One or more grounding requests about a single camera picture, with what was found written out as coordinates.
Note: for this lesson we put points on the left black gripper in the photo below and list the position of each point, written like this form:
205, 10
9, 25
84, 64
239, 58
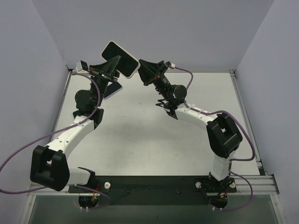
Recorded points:
103, 73

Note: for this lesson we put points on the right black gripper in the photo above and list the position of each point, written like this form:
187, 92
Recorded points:
155, 77

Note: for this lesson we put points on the phone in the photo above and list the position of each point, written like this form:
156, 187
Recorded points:
112, 89
128, 65

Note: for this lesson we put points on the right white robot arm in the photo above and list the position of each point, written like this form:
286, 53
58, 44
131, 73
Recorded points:
223, 134

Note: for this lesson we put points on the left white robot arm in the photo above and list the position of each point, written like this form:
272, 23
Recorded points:
49, 166

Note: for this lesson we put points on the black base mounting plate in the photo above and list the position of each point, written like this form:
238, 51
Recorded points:
160, 190

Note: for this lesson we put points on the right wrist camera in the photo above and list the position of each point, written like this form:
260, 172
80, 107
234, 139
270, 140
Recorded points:
170, 65

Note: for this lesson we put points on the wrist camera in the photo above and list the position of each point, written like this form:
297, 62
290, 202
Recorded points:
82, 67
170, 65

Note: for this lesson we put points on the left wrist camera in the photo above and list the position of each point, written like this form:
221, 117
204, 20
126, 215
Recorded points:
82, 67

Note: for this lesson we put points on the aluminium front frame rail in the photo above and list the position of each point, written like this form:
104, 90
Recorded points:
261, 185

